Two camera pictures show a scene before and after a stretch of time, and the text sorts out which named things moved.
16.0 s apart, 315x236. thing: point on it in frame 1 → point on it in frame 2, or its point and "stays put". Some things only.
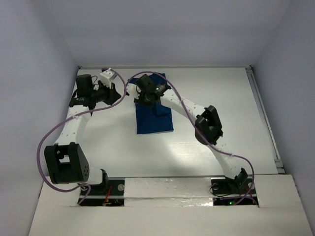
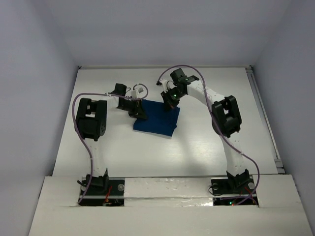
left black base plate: (110, 193) stays put
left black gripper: (110, 92) → (137, 109)
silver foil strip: (168, 192) stays put
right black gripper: (141, 100) → (169, 103)
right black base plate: (239, 191) stays put
